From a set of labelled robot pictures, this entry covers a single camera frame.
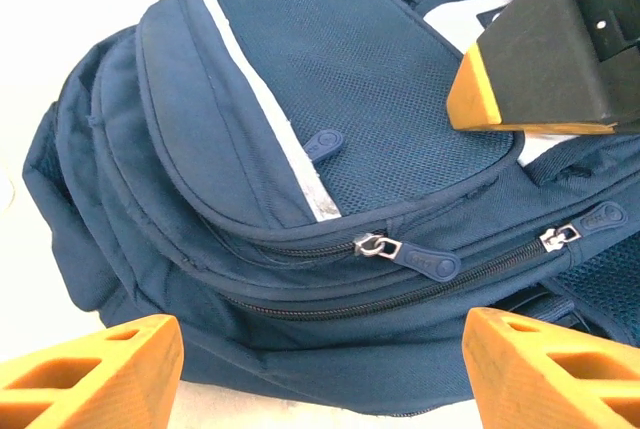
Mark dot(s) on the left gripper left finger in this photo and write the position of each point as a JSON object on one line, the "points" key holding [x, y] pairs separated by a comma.
{"points": [[100, 389]]}

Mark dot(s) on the navy blue backpack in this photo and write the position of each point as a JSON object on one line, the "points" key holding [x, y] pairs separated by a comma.
{"points": [[200, 149]]}

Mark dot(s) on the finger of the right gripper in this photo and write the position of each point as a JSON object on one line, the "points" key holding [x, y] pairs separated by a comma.
{"points": [[540, 59]]}

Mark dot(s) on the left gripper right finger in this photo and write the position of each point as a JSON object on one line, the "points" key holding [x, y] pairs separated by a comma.
{"points": [[550, 389]]}

